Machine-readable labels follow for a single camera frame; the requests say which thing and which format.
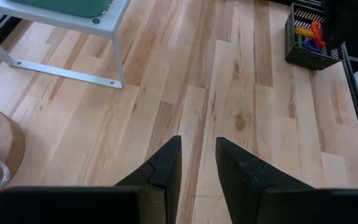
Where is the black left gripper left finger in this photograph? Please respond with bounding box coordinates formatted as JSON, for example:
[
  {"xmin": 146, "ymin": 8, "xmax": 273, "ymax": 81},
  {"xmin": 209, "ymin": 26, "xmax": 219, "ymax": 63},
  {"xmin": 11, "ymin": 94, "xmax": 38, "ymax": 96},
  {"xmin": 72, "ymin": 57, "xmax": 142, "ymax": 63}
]
[{"xmin": 115, "ymin": 135, "xmax": 182, "ymax": 224}]

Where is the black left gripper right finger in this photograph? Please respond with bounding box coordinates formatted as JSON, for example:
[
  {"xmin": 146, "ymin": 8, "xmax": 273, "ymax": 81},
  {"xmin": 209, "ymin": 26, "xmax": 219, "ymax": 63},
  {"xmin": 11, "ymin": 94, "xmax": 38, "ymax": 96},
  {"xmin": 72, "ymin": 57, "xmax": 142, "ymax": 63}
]
[{"xmin": 215, "ymin": 137, "xmax": 315, "ymax": 224}]

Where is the orange coil wristband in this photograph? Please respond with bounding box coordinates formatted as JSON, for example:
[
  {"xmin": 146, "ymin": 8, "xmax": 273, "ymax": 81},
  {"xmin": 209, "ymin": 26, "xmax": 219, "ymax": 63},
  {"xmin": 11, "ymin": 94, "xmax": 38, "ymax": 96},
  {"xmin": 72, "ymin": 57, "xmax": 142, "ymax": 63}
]
[{"xmin": 294, "ymin": 26, "xmax": 315, "ymax": 39}]

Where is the teal plastic bin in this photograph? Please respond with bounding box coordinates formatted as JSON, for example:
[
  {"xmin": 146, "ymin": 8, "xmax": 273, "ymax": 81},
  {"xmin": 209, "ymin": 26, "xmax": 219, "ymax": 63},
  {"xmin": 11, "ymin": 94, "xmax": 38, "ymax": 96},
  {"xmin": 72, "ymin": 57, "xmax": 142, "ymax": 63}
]
[{"xmin": 9, "ymin": 0, "xmax": 114, "ymax": 18}]

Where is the black plastic basket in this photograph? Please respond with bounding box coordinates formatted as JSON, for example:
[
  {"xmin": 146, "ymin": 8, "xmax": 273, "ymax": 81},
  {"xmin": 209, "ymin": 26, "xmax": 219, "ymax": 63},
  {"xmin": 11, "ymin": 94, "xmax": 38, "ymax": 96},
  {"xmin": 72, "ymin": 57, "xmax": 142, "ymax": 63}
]
[{"xmin": 284, "ymin": 2, "xmax": 344, "ymax": 72}]

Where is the purple coil wristband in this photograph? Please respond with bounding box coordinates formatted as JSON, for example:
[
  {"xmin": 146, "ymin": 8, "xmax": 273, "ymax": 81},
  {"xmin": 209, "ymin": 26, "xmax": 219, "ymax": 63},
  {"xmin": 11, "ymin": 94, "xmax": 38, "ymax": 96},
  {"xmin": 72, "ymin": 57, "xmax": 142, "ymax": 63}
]
[{"xmin": 303, "ymin": 37, "xmax": 323, "ymax": 54}]

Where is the white perforated metal shelf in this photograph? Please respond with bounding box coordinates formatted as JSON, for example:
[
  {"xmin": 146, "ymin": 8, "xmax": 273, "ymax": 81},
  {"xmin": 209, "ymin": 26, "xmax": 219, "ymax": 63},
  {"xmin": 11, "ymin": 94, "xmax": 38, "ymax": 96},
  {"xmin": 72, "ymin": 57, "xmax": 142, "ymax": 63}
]
[{"xmin": 0, "ymin": 0, "xmax": 132, "ymax": 90}]

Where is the red coil wristband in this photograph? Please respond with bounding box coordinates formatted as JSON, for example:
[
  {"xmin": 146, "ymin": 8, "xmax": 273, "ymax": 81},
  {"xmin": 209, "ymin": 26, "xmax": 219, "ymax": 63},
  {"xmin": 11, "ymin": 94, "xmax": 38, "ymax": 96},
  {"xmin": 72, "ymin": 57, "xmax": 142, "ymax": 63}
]
[{"xmin": 310, "ymin": 21, "xmax": 327, "ymax": 49}]

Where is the white shade wooden base lamp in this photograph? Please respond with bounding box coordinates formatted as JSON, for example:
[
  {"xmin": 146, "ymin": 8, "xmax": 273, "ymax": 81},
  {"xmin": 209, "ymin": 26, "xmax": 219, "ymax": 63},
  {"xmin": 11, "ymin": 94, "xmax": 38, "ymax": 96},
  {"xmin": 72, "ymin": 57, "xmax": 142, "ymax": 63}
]
[{"xmin": 0, "ymin": 104, "xmax": 26, "ymax": 203}]

